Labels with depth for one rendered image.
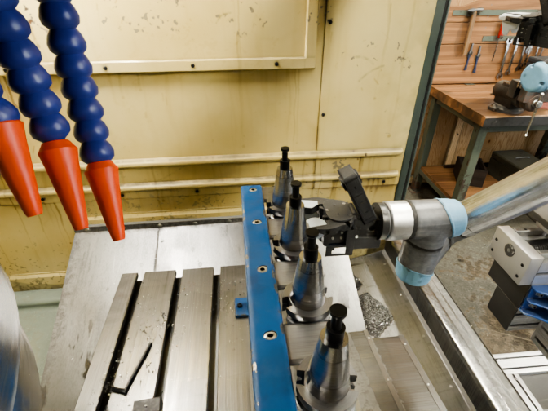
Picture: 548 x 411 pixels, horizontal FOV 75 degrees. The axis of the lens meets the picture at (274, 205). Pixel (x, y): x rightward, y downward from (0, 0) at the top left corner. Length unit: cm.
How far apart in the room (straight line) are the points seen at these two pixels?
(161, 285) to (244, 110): 53
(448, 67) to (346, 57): 201
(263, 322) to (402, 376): 67
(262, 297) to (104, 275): 84
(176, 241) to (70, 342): 40
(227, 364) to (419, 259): 44
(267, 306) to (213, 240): 77
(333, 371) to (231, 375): 45
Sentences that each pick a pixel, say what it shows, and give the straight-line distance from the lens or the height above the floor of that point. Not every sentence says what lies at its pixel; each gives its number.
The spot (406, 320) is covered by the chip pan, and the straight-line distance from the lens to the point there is 123.
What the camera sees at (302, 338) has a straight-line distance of 44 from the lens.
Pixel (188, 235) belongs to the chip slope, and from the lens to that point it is 122.
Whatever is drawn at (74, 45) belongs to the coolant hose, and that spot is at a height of 154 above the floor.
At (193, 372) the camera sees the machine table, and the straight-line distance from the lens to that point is 80.
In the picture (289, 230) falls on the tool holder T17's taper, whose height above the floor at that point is 126.
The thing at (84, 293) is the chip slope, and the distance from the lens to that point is 124.
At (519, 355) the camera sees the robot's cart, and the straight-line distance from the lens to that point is 192.
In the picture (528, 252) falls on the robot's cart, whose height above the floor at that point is 99.
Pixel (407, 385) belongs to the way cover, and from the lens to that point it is 104.
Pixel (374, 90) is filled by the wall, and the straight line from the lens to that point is 112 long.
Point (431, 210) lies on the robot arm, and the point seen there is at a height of 120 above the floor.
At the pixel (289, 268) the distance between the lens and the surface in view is 51.
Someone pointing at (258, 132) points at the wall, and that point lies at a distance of 109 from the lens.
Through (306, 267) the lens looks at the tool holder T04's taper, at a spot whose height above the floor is 129.
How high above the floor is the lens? 156
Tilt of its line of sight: 33 degrees down
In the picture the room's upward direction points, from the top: straight up
